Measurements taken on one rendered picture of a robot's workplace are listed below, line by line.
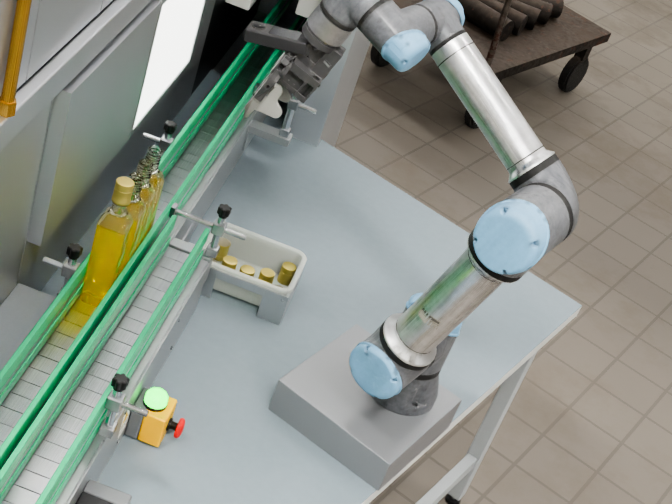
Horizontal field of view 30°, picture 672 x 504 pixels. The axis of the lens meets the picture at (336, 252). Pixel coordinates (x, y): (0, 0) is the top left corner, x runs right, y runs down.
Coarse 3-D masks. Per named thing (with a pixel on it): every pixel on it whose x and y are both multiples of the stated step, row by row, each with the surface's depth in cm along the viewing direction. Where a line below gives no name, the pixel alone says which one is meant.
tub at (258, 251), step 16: (208, 240) 279; (240, 240) 287; (256, 240) 286; (272, 240) 286; (240, 256) 289; (256, 256) 288; (272, 256) 287; (288, 256) 286; (304, 256) 284; (240, 272) 273; (256, 272) 286; (272, 288) 272; (288, 288) 273
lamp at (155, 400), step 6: (150, 390) 233; (156, 390) 233; (162, 390) 234; (150, 396) 232; (156, 396) 232; (162, 396) 233; (144, 402) 233; (150, 402) 232; (156, 402) 232; (162, 402) 232; (150, 408) 232; (156, 408) 232; (162, 408) 233
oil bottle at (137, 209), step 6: (132, 204) 237; (138, 204) 238; (144, 204) 240; (132, 210) 237; (138, 210) 238; (144, 210) 241; (132, 216) 237; (138, 216) 238; (138, 222) 239; (132, 228) 239; (138, 228) 242; (132, 234) 240; (138, 234) 244; (132, 240) 241; (132, 246) 243; (126, 252) 242; (132, 252) 245; (126, 258) 243; (126, 264) 244
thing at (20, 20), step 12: (24, 0) 181; (24, 12) 183; (24, 24) 184; (12, 36) 185; (24, 36) 185; (12, 48) 186; (12, 60) 187; (12, 72) 188; (12, 84) 189; (0, 96) 192; (12, 96) 191; (0, 108) 191; (12, 108) 192
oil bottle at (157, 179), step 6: (156, 174) 248; (162, 174) 249; (150, 180) 247; (156, 180) 247; (162, 180) 250; (156, 186) 247; (162, 186) 252; (156, 192) 248; (156, 198) 250; (156, 204) 253; (156, 210) 255; (150, 216) 251; (150, 222) 254; (150, 228) 256
